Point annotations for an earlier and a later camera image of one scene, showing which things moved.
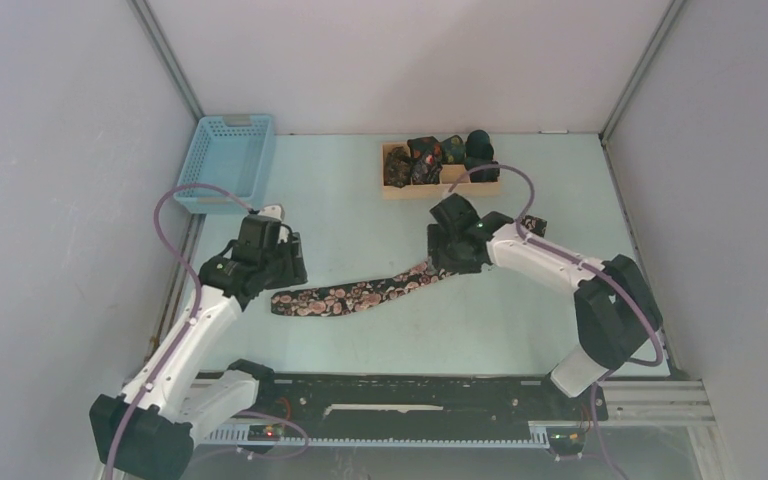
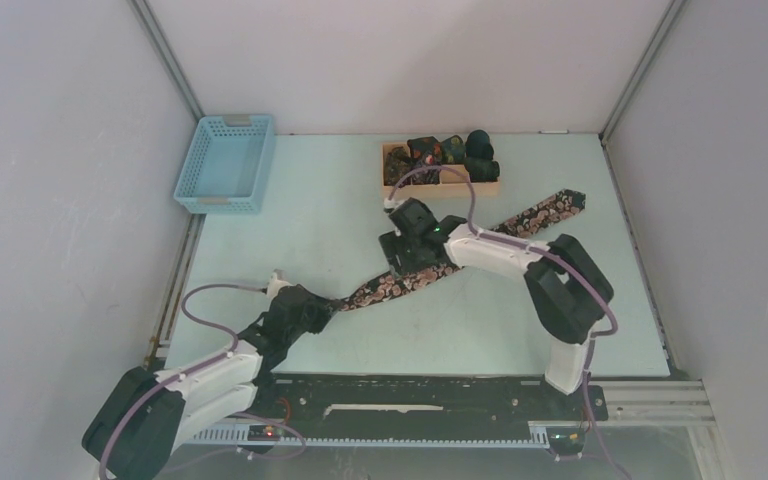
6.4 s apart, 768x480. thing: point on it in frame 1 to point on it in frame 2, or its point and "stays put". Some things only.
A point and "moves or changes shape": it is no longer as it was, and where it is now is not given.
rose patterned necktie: x=356 y=292 moves or changes shape
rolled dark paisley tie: x=398 y=168 stays put
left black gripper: x=294 y=272 to x=324 y=309
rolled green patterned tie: x=453 y=150 stays put
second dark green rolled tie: x=483 y=175 stays put
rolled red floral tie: x=426 y=153 stays put
